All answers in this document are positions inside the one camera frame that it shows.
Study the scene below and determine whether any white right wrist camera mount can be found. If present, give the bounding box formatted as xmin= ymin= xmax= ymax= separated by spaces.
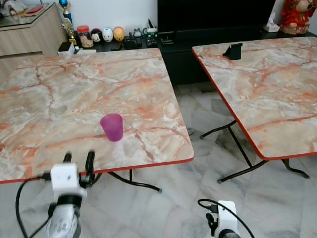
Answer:
xmin=216 ymin=200 xmax=239 ymax=236

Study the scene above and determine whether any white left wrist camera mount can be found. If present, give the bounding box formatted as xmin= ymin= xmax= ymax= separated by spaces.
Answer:
xmin=50 ymin=163 xmax=88 ymax=199

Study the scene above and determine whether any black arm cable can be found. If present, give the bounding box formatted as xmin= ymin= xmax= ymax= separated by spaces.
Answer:
xmin=15 ymin=172 xmax=52 ymax=238
xmin=198 ymin=199 xmax=256 ymax=238

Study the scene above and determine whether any green and white gadget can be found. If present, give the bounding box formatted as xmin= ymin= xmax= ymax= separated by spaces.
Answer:
xmin=144 ymin=19 xmax=159 ymax=48

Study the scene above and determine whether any purple plastic cup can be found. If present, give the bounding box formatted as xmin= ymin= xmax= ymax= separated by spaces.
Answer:
xmin=100 ymin=113 xmax=124 ymax=142

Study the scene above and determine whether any yellow egg figurine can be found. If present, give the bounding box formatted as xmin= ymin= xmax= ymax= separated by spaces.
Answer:
xmin=113 ymin=26 xmax=126 ymax=42

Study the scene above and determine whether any large marble-top folding table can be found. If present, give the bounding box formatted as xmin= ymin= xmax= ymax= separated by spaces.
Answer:
xmin=0 ymin=48 xmax=195 ymax=193

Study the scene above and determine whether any light wooden cabinet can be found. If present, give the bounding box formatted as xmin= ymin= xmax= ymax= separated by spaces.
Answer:
xmin=0 ymin=2 xmax=68 ymax=58

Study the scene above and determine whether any black television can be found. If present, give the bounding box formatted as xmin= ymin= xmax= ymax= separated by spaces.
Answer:
xmin=157 ymin=0 xmax=278 ymax=33

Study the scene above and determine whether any small grey animal figurine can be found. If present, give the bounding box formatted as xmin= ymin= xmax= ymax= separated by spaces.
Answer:
xmin=129 ymin=29 xmax=144 ymax=41

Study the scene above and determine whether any red fortune god figurine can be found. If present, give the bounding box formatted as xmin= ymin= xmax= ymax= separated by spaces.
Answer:
xmin=280 ymin=0 xmax=317 ymax=35

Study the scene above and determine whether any white egg figurine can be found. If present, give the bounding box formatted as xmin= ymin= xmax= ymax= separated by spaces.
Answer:
xmin=102 ymin=27 xmax=114 ymax=43

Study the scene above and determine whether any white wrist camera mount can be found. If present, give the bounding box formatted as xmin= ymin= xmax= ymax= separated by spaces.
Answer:
xmin=216 ymin=200 xmax=239 ymax=236
xmin=50 ymin=163 xmax=88 ymax=199

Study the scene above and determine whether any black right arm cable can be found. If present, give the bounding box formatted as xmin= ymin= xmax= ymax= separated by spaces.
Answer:
xmin=198 ymin=199 xmax=256 ymax=238

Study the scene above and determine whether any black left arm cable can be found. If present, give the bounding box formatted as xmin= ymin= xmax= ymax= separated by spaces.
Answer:
xmin=15 ymin=172 xmax=52 ymax=238

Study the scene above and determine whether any gold trophy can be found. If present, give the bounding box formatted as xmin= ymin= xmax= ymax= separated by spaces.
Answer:
xmin=58 ymin=0 xmax=78 ymax=46

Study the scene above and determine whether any black phone stand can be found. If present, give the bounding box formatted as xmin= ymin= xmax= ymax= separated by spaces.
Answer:
xmin=223 ymin=43 xmax=244 ymax=61

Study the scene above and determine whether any marble-top table with phone stand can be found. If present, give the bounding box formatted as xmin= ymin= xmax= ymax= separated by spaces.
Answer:
xmin=192 ymin=36 xmax=317 ymax=184

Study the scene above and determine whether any black egg figurine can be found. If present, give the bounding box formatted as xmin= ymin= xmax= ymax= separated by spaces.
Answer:
xmin=91 ymin=28 xmax=103 ymax=44

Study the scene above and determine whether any small white box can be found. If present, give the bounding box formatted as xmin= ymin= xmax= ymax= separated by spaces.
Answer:
xmin=58 ymin=42 xmax=75 ymax=55

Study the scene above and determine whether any red-lidded snack jar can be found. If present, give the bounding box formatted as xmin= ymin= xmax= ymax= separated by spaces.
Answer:
xmin=77 ymin=25 xmax=94 ymax=49

